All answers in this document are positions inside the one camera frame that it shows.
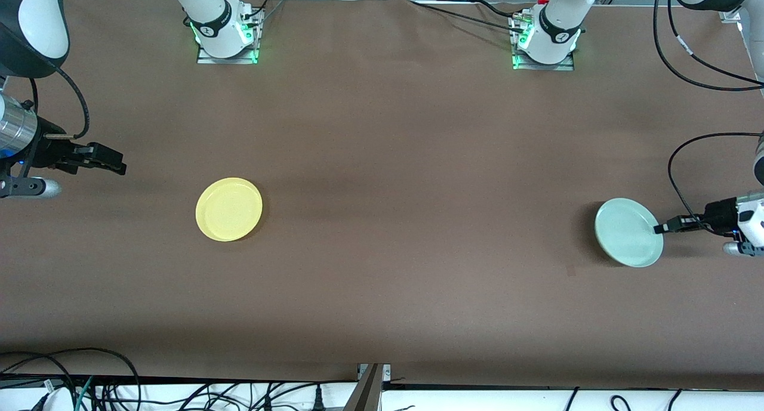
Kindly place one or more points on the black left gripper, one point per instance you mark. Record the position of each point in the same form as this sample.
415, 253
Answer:
720, 215

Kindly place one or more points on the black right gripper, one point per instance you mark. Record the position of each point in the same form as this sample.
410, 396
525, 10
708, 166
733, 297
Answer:
48, 152

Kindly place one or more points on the pale green round plate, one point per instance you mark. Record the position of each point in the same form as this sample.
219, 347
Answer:
624, 232

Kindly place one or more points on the yellow round plate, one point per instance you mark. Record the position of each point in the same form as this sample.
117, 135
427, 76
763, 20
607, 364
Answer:
228, 209

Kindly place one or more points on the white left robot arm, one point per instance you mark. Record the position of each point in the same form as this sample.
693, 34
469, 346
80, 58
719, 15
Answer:
561, 17

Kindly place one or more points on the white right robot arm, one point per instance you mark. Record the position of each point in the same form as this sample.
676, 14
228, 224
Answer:
36, 23

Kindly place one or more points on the white power plug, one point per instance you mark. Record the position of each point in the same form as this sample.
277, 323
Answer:
57, 400

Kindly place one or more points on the white lower shelf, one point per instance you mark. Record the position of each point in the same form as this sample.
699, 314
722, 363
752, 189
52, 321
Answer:
477, 402

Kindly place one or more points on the brown table cover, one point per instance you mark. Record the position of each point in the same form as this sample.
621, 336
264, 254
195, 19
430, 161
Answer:
382, 130

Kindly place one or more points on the black power plug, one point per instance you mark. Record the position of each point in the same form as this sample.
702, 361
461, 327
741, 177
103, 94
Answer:
319, 399

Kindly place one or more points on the aluminium profile beam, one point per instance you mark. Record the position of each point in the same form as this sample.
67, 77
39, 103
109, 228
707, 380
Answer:
367, 393

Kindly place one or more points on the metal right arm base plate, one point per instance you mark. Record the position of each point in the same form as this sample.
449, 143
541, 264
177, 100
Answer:
206, 59

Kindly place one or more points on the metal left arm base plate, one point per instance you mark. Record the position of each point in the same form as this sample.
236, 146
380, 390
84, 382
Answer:
567, 67

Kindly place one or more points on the aluminium corner post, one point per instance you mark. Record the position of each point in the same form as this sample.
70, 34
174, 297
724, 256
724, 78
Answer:
729, 16

